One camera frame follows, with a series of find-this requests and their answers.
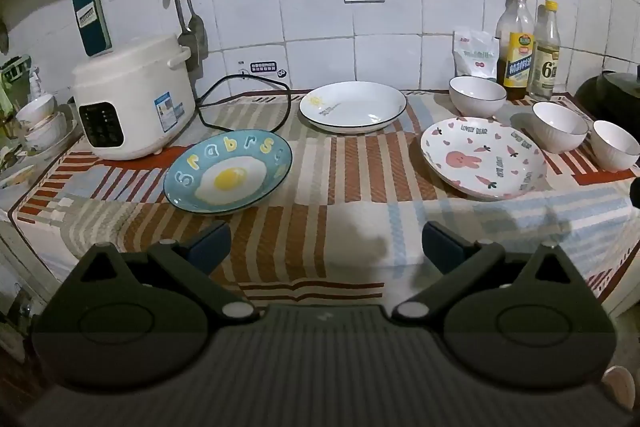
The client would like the blue egg-print plate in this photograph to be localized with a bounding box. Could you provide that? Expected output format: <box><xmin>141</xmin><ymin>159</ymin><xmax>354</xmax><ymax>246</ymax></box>
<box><xmin>163</xmin><ymin>130</ymin><xmax>293</xmax><ymax>214</ymax></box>

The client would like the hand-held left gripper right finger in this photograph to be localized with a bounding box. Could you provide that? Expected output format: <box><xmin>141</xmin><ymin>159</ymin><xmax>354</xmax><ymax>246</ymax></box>
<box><xmin>391</xmin><ymin>222</ymin><xmax>571</xmax><ymax>322</ymax></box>

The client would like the green cloth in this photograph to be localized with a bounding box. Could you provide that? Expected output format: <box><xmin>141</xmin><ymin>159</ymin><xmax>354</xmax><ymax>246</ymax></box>
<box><xmin>0</xmin><ymin>57</ymin><xmax>31</xmax><ymax>138</ymax></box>

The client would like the striped tablecloth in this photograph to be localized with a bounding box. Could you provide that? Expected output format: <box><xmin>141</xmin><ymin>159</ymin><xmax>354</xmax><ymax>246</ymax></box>
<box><xmin>10</xmin><ymin>89</ymin><xmax>640</xmax><ymax>308</ymax></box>

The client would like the white plate with dark rim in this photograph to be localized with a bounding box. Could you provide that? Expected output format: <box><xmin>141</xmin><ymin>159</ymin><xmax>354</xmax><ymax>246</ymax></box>
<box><xmin>299</xmin><ymin>82</ymin><xmax>407</xmax><ymax>134</ymax></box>

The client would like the white rice cooker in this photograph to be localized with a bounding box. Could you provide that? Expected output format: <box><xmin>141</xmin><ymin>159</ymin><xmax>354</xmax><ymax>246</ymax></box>
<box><xmin>70</xmin><ymin>33</ymin><xmax>197</xmax><ymax>161</ymax></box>

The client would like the teal hanging grater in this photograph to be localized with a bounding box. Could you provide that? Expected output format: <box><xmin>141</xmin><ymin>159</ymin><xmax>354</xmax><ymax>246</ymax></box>
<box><xmin>68</xmin><ymin>0</ymin><xmax>112</xmax><ymax>58</ymax></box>

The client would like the black rice cooker cord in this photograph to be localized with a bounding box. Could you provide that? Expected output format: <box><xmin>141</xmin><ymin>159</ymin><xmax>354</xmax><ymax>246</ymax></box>
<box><xmin>192</xmin><ymin>74</ymin><xmax>292</xmax><ymax>134</ymax></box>

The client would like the long black wall label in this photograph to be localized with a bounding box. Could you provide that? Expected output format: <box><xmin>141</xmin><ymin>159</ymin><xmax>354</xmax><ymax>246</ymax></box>
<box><xmin>237</xmin><ymin>59</ymin><xmax>288</xmax><ymax>80</ymax></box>

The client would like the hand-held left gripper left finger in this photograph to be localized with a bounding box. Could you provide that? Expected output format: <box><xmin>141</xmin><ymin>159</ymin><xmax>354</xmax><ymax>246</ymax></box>
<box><xmin>75</xmin><ymin>222</ymin><xmax>260</xmax><ymax>322</ymax></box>

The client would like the pink rabbit-print plate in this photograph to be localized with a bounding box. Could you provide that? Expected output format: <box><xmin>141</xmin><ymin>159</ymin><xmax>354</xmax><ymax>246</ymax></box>
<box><xmin>420</xmin><ymin>117</ymin><xmax>548</xmax><ymax>200</ymax></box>

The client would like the clear vinegar bottle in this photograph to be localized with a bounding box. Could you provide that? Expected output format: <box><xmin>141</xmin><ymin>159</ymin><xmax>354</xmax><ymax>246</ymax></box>
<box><xmin>528</xmin><ymin>0</ymin><xmax>561</xmax><ymax>102</ymax></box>

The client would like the floral bowl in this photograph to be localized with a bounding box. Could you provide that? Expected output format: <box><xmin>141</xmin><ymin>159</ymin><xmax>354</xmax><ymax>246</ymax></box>
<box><xmin>15</xmin><ymin>94</ymin><xmax>56</xmax><ymax>128</ymax></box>
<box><xmin>22</xmin><ymin>112</ymin><xmax>68</xmax><ymax>148</ymax></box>

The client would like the black wok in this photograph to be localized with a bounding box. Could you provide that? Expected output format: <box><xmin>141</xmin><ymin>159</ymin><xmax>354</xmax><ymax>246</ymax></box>
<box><xmin>573</xmin><ymin>67</ymin><xmax>640</xmax><ymax>132</ymax></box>

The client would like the white and green salt bag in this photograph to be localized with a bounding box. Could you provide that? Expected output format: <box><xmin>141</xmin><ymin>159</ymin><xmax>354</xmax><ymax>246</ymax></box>
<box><xmin>452</xmin><ymin>27</ymin><xmax>501</xmax><ymax>82</ymax></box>

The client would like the white ribbed bowl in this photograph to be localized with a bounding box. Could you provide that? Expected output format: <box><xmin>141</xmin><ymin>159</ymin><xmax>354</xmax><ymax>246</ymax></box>
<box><xmin>531</xmin><ymin>101</ymin><xmax>589</xmax><ymax>154</ymax></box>
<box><xmin>448</xmin><ymin>76</ymin><xmax>507</xmax><ymax>116</ymax></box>
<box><xmin>592</xmin><ymin>120</ymin><xmax>640</xmax><ymax>172</ymax></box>

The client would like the yellow-label oil bottle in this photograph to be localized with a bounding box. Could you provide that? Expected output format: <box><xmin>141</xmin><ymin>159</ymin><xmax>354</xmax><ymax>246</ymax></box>
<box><xmin>502</xmin><ymin>0</ymin><xmax>536</xmax><ymax>100</ymax></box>

